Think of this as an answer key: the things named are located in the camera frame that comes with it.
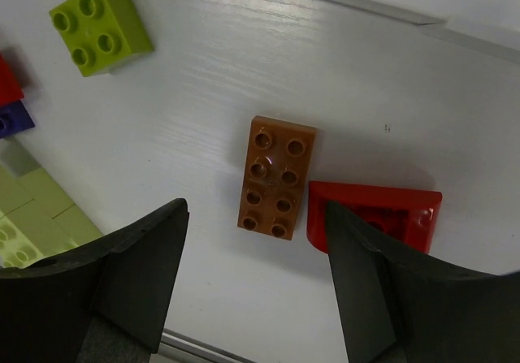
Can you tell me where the brown lego plate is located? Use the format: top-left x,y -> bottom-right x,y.
237,115 -> 318,240

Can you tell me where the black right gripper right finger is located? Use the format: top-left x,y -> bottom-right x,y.
325,201 -> 519,362

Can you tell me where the red curved lego brick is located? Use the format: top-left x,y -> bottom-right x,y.
306,180 -> 442,253

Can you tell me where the lime green square lego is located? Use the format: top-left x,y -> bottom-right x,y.
49,0 -> 154,77

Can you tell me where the red lego on purple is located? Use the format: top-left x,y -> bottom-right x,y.
0,55 -> 24,107

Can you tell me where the pale green long lego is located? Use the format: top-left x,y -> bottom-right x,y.
1,168 -> 102,268

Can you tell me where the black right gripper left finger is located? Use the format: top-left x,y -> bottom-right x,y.
1,198 -> 189,362

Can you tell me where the purple lego brick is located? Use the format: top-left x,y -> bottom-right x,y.
0,100 -> 35,139

